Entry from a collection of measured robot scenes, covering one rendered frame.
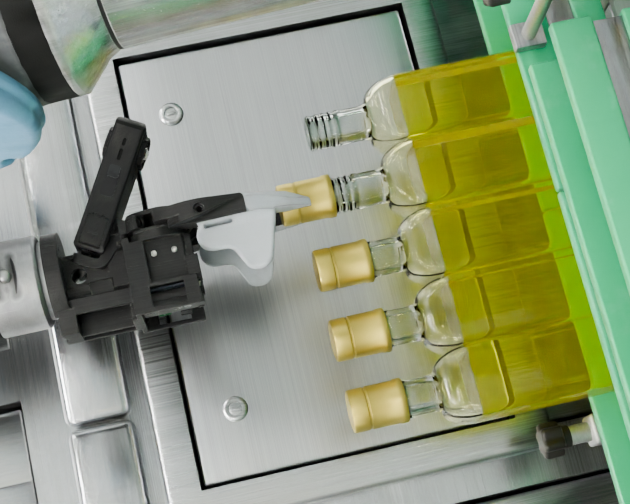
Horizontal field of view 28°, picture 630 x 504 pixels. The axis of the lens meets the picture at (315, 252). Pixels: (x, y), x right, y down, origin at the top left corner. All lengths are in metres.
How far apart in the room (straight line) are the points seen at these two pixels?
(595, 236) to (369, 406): 0.22
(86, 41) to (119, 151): 0.49
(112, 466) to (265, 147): 0.32
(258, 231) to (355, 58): 0.29
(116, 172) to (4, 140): 0.47
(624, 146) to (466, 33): 0.38
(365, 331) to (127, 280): 0.19
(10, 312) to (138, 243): 0.11
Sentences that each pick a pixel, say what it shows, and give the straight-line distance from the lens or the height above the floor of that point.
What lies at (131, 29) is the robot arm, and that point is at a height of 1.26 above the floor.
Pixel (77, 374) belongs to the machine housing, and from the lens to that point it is 1.13.
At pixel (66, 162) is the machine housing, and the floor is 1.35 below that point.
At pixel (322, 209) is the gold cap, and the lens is 1.00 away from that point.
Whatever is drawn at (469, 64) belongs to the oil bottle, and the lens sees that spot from 1.05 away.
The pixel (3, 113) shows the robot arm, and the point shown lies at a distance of 0.51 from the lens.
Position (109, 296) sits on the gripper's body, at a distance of 0.98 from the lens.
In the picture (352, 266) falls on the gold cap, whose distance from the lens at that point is 0.99.
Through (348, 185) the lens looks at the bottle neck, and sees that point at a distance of 1.01.
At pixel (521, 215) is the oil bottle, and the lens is 1.00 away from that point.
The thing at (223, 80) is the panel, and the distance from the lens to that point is 1.19.
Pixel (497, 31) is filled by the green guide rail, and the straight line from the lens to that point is 1.13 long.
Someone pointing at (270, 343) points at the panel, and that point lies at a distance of 1.12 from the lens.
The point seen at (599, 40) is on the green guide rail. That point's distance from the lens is 0.95.
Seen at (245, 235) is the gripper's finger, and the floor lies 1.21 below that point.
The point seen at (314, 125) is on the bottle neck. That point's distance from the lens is 1.03.
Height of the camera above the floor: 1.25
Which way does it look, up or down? 5 degrees down
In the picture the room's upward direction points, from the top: 102 degrees counter-clockwise
